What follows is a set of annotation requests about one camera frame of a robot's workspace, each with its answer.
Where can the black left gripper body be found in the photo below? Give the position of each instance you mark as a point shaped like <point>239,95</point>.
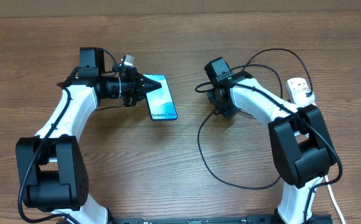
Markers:
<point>128,84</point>

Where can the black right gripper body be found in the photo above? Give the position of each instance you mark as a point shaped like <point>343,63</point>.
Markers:
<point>229,110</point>

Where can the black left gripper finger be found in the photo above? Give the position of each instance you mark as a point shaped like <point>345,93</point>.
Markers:
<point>136,99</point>
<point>147,83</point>

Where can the black smartphone lit screen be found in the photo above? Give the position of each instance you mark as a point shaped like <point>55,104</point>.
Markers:
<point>160,102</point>

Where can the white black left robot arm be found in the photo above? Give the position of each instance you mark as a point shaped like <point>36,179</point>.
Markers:
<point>52,174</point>

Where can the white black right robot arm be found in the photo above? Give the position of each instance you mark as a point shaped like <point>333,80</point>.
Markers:
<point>301,145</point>

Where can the white charger adapter plug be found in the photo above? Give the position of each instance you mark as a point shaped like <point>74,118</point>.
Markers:
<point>303,98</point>

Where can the white power strip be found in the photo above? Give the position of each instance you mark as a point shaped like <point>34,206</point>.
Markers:
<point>297,89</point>

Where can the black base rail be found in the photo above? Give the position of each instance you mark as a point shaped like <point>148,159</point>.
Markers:
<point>193,221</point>

